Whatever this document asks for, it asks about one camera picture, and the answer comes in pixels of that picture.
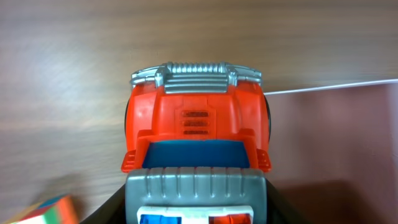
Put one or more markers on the white cardboard box pink inside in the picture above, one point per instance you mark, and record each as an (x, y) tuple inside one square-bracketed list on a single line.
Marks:
[(334, 151)]

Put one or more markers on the colourful puzzle cube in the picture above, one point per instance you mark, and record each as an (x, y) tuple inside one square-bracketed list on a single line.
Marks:
[(56, 210)]

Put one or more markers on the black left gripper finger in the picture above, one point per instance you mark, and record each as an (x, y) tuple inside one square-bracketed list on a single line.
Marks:
[(113, 211)]

